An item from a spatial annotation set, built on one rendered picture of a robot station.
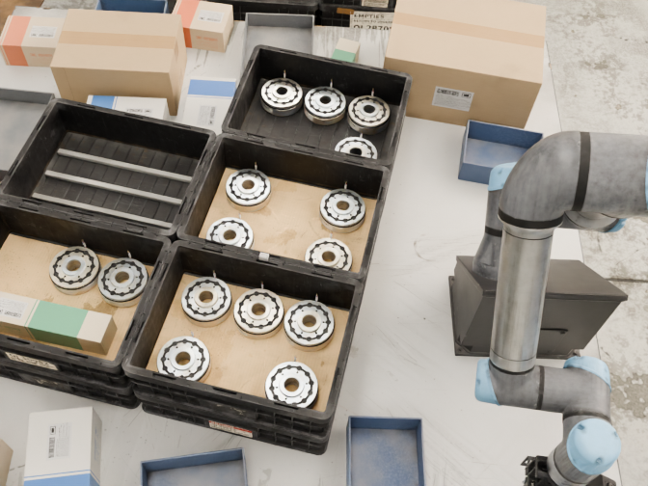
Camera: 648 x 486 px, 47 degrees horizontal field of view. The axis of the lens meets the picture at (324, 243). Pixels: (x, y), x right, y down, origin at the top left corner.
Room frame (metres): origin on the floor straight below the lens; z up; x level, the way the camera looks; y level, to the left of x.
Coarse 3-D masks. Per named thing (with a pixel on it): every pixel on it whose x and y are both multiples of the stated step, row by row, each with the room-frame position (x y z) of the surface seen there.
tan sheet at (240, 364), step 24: (240, 288) 0.76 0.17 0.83; (168, 312) 0.69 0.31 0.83; (336, 312) 0.72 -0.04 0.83; (168, 336) 0.64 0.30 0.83; (216, 336) 0.65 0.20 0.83; (240, 336) 0.65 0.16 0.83; (336, 336) 0.67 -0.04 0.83; (216, 360) 0.59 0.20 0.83; (240, 360) 0.60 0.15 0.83; (264, 360) 0.60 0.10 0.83; (288, 360) 0.61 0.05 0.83; (312, 360) 0.61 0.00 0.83; (336, 360) 0.61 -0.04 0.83; (216, 384) 0.54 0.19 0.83; (240, 384) 0.55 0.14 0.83; (264, 384) 0.55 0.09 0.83; (312, 408) 0.51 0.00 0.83
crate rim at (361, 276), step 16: (256, 144) 1.08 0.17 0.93; (272, 144) 1.08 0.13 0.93; (208, 160) 1.02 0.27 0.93; (336, 160) 1.05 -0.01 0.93; (352, 160) 1.05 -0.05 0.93; (384, 176) 1.01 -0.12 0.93; (384, 192) 0.97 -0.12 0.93; (192, 208) 0.89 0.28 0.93; (192, 240) 0.81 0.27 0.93; (208, 240) 0.81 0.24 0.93; (368, 240) 0.85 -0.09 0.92; (272, 256) 0.78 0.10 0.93; (368, 256) 0.80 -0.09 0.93; (336, 272) 0.76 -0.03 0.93; (352, 272) 0.76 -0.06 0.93
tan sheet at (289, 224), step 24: (216, 192) 1.01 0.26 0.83; (288, 192) 1.03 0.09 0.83; (312, 192) 1.03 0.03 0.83; (216, 216) 0.94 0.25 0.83; (264, 216) 0.95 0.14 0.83; (288, 216) 0.96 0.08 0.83; (312, 216) 0.96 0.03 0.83; (264, 240) 0.89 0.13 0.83; (288, 240) 0.89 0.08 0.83; (312, 240) 0.90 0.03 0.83; (360, 240) 0.91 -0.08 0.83; (360, 264) 0.84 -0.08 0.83
